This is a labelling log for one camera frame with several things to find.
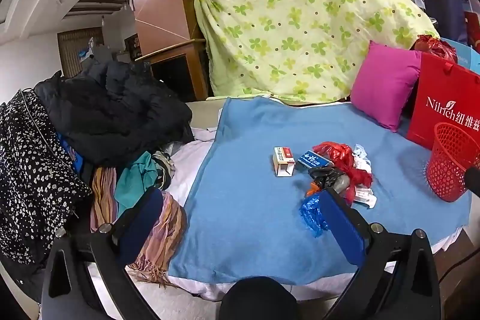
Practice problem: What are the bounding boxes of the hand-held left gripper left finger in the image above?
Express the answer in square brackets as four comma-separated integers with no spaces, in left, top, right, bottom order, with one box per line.
[41,187,164,320]

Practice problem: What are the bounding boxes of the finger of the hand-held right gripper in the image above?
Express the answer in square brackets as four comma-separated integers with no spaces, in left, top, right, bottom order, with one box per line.
[464,166,480,198]

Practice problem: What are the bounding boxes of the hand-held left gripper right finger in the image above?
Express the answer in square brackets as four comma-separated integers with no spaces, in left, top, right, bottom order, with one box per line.
[322,188,441,320]

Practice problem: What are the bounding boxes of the red mesh plastic basket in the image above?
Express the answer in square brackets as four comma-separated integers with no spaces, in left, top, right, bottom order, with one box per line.
[425,122,480,202]

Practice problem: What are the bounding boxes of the blue plastic bag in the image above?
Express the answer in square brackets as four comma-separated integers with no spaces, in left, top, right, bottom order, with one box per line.
[299,193,332,238]

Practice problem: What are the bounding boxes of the white paper packet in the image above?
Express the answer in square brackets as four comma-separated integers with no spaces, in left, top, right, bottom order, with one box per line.
[354,185,377,209]

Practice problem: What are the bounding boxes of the black plastic bag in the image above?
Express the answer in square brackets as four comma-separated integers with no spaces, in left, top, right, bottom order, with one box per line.
[308,166,355,195]

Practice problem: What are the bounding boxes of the white tissue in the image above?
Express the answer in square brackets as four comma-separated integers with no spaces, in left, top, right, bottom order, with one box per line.
[352,144,373,171]

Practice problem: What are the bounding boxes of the small blue carton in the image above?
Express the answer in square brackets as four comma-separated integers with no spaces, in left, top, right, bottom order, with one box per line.
[297,149,334,169]

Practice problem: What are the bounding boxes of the orange white medicine box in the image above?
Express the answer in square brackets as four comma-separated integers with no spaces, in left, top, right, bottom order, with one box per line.
[272,146,297,178]

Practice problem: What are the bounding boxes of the striped fringed scarf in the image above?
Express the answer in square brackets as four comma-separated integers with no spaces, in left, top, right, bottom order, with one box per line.
[90,166,188,285]

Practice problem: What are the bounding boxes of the teal cloth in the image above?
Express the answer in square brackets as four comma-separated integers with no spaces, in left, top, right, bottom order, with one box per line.
[114,151,160,216]

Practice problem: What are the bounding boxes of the red paper shopping bag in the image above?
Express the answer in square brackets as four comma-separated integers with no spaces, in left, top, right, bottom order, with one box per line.
[407,52,480,152]

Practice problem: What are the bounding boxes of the blue towel blanket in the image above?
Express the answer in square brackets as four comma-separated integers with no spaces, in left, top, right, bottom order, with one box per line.
[169,97,473,285]

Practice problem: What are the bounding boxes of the black jacket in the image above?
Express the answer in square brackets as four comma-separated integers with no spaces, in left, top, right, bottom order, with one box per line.
[34,59,194,167]

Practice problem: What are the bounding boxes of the black white floral cloth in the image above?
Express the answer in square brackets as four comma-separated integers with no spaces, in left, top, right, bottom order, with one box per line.
[0,89,92,264]

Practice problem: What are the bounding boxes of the light blue cardboard box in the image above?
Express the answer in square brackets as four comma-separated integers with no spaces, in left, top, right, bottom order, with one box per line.
[440,37,480,71]

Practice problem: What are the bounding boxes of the pink pillow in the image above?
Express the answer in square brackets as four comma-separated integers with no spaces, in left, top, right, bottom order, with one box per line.
[349,40,422,133]

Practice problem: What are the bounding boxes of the knotted red plastic bag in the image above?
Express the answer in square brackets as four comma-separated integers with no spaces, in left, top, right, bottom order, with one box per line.
[414,34,458,64]

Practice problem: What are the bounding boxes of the tall red box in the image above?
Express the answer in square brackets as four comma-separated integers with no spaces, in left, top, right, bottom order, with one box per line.
[465,10,480,51]

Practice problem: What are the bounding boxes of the brown lattice door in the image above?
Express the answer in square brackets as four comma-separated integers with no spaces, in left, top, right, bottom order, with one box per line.
[58,27,106,79]

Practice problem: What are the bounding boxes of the green clover print quilt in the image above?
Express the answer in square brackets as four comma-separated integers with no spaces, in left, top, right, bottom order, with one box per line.
[194,0,441,105]

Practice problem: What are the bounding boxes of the wooden wardrobe cabinet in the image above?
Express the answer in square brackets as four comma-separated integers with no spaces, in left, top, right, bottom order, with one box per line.
[127,0,209,103]

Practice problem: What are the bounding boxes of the navy bag orange handles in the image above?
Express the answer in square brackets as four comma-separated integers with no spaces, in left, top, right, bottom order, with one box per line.
[420,0,469,45]

